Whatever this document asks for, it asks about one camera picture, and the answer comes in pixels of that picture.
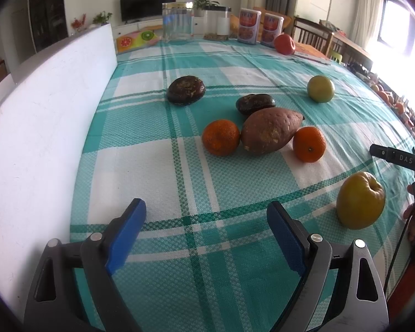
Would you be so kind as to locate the black television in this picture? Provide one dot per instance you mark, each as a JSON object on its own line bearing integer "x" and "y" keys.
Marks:
{"x": 148, "y": 4}

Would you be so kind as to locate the green potted plant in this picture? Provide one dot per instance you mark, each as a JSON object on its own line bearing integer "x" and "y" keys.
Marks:
{"x": 203, "y": 4}

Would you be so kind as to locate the red flower bouquet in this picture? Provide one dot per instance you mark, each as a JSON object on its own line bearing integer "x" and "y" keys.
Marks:
{"x": 78, "y": 23}

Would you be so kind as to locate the large dark water chestnut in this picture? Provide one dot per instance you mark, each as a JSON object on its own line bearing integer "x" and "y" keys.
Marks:
{"x": 186, "y": 90}

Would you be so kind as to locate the green round fruit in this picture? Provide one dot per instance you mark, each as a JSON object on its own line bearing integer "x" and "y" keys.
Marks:
{"x": 320, "y": 89}

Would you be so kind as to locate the window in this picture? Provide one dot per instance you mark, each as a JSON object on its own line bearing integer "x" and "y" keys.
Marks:
{"x": 396, "y": 24}

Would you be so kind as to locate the green stool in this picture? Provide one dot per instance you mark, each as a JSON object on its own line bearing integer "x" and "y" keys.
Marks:
{"x": 336, "y": 57}

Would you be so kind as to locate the teal checkered tablecloth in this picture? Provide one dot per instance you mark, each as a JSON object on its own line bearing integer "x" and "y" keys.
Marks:
{"x": 228, "y": 179}

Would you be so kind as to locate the glass jar with gold lid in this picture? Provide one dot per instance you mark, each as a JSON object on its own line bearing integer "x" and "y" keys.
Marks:
{"x": 177, "y": 22}

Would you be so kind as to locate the red persimmon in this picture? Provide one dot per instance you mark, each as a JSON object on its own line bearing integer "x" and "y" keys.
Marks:
{"x": 284, "y": 44}

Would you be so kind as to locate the pile of fruit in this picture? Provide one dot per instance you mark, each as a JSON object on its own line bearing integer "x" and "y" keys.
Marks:
{"x": 390, "y": 98}

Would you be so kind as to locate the red label tin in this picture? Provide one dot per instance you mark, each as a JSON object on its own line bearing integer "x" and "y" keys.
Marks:
{"x": 272, "y": 30}
{"x": 248, "y": 27}

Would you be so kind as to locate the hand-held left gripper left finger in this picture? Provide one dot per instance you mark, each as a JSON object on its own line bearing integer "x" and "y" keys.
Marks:
{"x": 126, "y": 238}

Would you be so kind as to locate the small dark water chestnut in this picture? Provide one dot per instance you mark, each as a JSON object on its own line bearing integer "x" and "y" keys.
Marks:
{"x": 254, "y": 103}

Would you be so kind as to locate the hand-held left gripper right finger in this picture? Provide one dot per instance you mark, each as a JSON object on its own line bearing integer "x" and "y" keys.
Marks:
{"x": 287, "y": 235}

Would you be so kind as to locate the fruit-pattern colourful box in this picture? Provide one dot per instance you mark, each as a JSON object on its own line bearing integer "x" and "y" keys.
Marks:
{"x": 136, "y": 40}

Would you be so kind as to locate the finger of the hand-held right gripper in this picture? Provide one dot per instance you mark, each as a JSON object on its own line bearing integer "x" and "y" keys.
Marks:
{"x": 397, "y": 157}

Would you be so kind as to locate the orange flat box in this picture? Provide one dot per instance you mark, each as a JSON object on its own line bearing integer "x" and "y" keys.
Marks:
{"x": 311, "y": 51}

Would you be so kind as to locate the dark display cabinet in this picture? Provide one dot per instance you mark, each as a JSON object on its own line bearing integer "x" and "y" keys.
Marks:
{"x": 48, "y": 10}

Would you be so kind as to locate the white television cabinet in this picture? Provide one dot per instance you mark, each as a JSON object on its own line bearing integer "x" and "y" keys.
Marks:
{"x": 138, "y": 27}

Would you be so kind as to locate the clear jar with black lid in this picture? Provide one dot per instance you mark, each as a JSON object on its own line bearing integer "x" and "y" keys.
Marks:
{"x": 217, "y": 22}

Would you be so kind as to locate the white curtain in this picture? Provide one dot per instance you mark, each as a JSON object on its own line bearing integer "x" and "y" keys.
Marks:
{"x": 366, "y": 10}

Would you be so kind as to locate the white board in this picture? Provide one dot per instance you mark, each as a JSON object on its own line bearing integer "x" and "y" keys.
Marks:
{"x": 38, "y": 145}

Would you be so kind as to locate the small potted plant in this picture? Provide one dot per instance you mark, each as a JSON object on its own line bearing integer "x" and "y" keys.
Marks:
{"x": 102, "y": 18}

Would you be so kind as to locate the yellow-green apple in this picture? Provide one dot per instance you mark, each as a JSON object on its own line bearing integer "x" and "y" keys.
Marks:
{"x": 360, "y": 200}

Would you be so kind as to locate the orange mandarin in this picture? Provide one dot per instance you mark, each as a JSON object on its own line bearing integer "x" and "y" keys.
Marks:
{"x": 309, "y": 144}
{"x": 221, "y": 137}

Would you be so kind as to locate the sweet potato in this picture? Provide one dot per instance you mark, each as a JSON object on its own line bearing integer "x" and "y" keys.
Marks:
{"x": 269, "y": 131}

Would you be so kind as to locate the wooden chair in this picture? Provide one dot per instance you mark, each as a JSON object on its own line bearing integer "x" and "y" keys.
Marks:
{"x": 313, "y": 33}

